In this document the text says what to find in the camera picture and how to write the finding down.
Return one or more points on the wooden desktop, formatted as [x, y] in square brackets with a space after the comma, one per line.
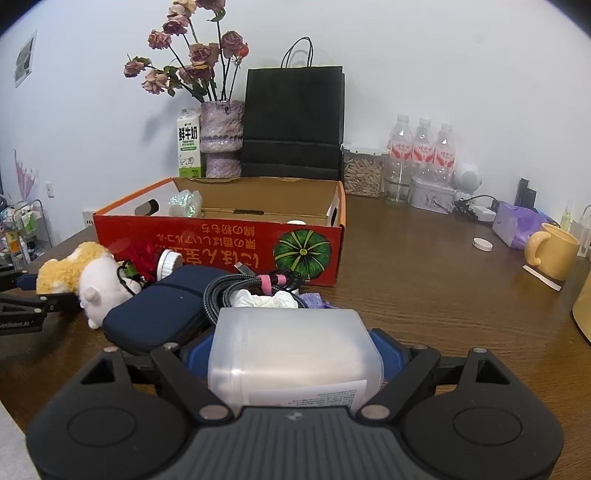
[415, 286]

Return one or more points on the white round camera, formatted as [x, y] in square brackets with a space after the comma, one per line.
[467, 177]

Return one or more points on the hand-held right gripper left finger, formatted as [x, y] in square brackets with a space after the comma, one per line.
[198, 357]

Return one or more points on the white power adapter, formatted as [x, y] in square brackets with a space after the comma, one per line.
[482, 213]

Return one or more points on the purple tissue pack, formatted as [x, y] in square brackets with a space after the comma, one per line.
[512, 224]

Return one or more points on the wall poster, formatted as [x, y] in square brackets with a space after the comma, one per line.
[25, 57]

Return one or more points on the red cardboard box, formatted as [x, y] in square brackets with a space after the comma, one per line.
[221, 244]

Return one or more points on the white round lid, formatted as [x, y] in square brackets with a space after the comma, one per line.
[482, 244]

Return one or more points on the white tissue pack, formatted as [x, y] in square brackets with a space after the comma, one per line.
[295, 350]

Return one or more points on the white paper strip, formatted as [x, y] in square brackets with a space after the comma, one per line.
[540, 277]

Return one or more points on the dark blue pouch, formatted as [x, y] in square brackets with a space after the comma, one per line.
[161, 309]

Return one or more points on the iridescent plastic bag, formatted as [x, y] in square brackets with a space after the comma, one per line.
[184, 203]

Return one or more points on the black upright device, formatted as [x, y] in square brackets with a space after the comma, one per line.
[525, 194]

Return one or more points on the white tissue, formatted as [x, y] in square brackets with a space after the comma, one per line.
[263, 300]

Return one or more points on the yellow mug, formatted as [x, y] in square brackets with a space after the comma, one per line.
[556, 254]

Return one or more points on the clear water bottle red label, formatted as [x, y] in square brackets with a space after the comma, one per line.
[423, 147]
[401, 138]
[444, 152]

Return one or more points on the black paper bag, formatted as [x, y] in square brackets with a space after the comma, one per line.
[295, 120]

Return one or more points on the white tin box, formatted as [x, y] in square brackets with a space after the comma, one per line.
[431, 198]

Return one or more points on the dried pink roses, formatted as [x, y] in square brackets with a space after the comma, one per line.
[202, 53]

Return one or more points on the yellow and white plush toy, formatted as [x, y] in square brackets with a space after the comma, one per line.
[99, 281]

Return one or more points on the green and white milk carton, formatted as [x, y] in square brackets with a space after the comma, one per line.
[188, 147]

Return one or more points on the purple cloth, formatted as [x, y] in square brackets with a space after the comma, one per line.
[314, 300]

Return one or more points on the red artificial flower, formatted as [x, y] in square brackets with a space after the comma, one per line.
[143, 256]

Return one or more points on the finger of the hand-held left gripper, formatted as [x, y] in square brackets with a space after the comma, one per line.
[51, 303]
[27, 281]

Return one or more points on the clear drinking glass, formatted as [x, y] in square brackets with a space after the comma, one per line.
[397, 191]

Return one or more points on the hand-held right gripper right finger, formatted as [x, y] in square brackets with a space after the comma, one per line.
[385, 353]

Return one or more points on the small spray bottle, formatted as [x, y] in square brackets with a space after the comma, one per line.
[567, 217]

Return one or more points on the clear container of pellets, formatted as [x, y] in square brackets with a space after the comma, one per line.
[362, 177]

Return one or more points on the purple marbled vase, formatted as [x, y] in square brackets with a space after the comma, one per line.
[221, 138]

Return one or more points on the cream rounded appliance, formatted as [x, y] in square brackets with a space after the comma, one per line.
[582, 314]

